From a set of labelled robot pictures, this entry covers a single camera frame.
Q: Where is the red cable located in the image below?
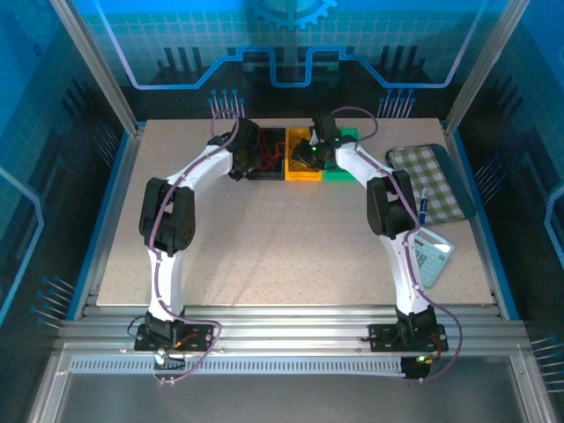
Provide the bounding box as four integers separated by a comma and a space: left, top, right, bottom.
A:
256, 130, 286, 171

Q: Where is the yellow plastic bin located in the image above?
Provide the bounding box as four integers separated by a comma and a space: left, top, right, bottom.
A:
284, 127, 325, 182

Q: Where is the black plastic bin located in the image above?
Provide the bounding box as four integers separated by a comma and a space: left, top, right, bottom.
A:
245, 126, 287, 182

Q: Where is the green plastic bin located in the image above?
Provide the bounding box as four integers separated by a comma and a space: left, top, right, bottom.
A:
322, 127, 360, 183

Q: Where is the blue pen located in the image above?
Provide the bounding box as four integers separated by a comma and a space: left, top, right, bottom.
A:
418, 188, 431, 226

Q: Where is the green checkered cloth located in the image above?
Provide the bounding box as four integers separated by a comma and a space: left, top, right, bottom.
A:
387, 145, 468, 226

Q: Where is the checkered fabric pouch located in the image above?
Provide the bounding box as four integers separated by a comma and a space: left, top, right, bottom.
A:
384, 142, 478, 226

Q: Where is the light green calculator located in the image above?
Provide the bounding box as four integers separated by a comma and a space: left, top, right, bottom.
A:
411, 227, 456, 288

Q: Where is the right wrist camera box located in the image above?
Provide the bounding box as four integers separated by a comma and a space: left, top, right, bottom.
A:
310, 113, 342, 143

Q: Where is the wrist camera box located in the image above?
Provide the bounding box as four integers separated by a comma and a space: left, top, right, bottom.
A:
237, 117, 264, 148
310, 113, 342, 143

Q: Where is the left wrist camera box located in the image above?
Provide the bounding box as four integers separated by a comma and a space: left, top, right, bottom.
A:
237, 117, 264, 148

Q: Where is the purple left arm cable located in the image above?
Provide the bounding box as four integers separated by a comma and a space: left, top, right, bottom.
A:
147, 109, 241, 387

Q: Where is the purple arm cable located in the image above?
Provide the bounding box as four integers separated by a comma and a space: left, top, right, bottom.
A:
147, 109, 241, 387
330, 106, 464, 385

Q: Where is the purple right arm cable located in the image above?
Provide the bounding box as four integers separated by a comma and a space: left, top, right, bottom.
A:
330, 106, 464, 385

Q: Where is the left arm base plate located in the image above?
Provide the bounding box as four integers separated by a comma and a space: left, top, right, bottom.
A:
133, 323, 224, 354

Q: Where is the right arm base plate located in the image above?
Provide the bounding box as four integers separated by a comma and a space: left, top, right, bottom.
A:
367, 322, 450, 354

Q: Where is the slotted grey cable duct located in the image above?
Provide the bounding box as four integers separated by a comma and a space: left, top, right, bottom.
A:
69, 355, 407, 376

